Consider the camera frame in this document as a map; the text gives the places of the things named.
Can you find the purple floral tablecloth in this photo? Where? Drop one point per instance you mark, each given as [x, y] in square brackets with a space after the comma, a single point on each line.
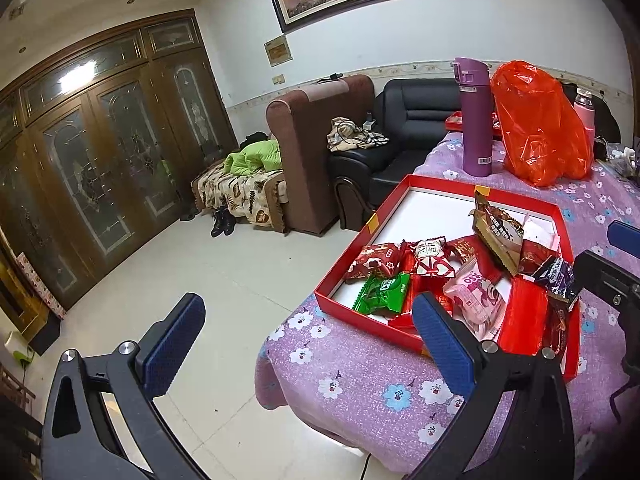
[393, 403]

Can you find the purple thermos bottle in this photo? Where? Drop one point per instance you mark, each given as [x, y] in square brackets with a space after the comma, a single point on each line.
[472, 77]

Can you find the dark wooden cabinet doors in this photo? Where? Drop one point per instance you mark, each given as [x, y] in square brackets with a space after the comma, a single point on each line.
[100, 143]

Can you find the orange plastic bag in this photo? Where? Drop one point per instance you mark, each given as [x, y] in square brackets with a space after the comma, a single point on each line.
[544, 137]

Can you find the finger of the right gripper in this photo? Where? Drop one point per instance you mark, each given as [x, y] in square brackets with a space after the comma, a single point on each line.
[624, 237]
[615, 286]

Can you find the maroon cookie packet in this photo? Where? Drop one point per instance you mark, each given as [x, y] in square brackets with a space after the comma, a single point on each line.
[533, 255]

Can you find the green candy packet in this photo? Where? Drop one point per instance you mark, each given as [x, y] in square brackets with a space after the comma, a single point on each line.
[379, 294]

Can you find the red white candy packet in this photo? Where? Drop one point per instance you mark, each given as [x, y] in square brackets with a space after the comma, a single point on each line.
[381, 260]

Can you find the red gold snack packet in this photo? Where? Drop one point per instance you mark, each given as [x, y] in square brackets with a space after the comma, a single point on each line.
[470, 247]

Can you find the black leather sofa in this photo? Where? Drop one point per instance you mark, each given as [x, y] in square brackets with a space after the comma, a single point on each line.
[411, 114]

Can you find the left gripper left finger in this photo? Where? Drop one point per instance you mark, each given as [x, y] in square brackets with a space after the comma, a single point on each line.
[79, 440]

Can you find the brown armchair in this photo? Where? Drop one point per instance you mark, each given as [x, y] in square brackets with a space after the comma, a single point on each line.
[300, 120]

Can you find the green jacket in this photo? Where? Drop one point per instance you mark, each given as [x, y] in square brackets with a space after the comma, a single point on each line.
[262, 155]

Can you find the plaid cloth on sofa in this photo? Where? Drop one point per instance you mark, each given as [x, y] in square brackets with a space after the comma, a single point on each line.
[345, 136]

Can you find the pale pink 520 packet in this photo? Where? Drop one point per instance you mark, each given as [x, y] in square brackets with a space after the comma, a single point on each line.
[542, 232]

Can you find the red white patterned candy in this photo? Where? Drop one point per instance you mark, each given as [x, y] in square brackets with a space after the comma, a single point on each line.
[427, 257]

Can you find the small wall plaque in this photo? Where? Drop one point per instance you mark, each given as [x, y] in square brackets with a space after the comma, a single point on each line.
[278, 51]

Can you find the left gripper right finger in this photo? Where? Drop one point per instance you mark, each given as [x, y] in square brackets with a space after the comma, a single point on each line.
[536, 440]

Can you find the black shoes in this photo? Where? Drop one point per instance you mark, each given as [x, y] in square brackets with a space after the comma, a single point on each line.
[224, 222]

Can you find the patterned blanket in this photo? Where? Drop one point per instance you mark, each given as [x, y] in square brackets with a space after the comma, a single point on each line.
[259, 198]

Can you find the pink white candy packet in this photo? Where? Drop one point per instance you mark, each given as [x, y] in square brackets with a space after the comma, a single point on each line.
[476, 301]

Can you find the red nut snack packet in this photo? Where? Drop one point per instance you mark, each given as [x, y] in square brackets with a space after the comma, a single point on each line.
[555, 330]

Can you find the brown gold snack bag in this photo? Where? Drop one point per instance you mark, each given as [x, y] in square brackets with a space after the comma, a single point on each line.
[502, 234]

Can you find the pink thermos bottle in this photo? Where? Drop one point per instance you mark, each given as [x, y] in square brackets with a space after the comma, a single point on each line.
[584, 108]

